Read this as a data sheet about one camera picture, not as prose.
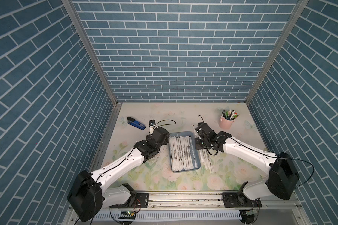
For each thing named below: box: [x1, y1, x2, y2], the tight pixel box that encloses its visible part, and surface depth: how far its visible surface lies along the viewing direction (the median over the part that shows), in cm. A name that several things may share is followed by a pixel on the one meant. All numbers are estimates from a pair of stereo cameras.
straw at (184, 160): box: [181, 136, 188, 171], surface depth 93 cm
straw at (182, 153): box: [178, 136, 186, 171], surface depth 93 cm
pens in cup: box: [222, 109, 241, 121], surface depth 101 cm
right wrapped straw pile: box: [198, 149, 214, 173], surface depth 88 cm
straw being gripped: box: [176, 136, 182, 172], surface depth 92 cm
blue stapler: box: [126, 116, 146, 131], surface depth 105 cm
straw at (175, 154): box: [173, 136, 179, 172], surface depth 91 cm
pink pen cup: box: [218, 115, 236, 130], surface depth 101 cm
